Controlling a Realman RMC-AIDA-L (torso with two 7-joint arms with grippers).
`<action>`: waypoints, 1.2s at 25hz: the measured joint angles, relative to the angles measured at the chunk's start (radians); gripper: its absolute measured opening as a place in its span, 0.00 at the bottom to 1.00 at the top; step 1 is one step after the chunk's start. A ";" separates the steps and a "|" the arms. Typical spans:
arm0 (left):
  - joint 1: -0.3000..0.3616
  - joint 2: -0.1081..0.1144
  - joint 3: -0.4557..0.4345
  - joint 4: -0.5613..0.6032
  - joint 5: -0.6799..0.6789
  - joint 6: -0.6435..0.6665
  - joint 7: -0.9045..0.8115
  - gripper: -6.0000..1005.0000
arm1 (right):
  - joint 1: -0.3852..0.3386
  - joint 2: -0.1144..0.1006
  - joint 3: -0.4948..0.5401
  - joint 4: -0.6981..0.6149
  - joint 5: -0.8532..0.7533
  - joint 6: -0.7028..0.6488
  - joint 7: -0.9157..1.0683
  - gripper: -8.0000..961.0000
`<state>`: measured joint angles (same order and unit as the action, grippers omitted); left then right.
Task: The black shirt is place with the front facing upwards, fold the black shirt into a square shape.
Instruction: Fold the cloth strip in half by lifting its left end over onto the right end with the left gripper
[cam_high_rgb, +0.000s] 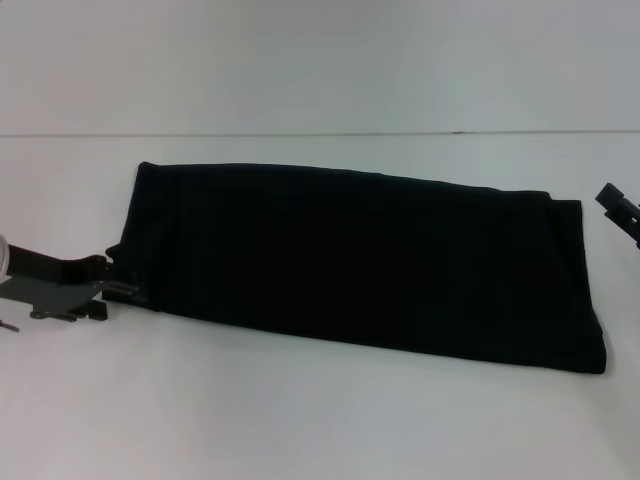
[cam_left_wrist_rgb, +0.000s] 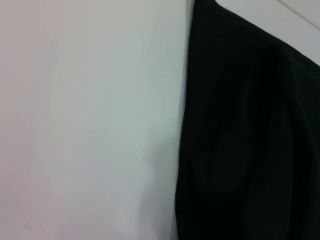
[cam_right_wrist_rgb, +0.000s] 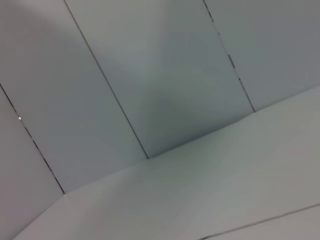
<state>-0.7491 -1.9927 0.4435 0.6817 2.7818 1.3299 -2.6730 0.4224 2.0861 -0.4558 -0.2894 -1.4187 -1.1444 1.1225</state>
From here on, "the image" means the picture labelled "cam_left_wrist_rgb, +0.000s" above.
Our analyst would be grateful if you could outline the black t-shirt with FREE print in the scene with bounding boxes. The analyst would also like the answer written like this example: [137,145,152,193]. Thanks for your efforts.
[174,0,320,240]

